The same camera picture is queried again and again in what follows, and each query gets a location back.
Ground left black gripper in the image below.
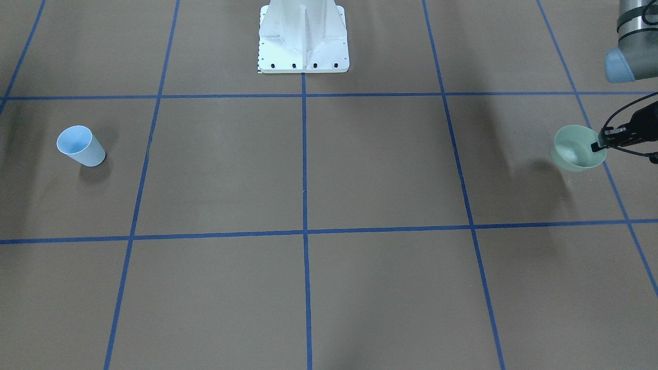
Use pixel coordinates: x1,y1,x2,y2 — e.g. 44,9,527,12
591,101,657,153

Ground pale green bowl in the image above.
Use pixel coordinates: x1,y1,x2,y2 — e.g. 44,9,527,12
551,125,607,172

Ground light blue plastic cup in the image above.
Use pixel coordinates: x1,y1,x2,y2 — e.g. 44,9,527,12
56,125,106,167

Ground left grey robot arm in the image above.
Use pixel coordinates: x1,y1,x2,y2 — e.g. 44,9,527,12
591,1,657,159

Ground brown paper table mat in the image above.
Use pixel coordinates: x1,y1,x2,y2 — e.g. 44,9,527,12
2,1,656,369

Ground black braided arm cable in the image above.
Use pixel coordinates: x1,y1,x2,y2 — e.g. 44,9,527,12
599,91,658,157

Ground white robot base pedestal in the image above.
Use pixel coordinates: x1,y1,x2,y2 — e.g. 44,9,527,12
257,1,350,73

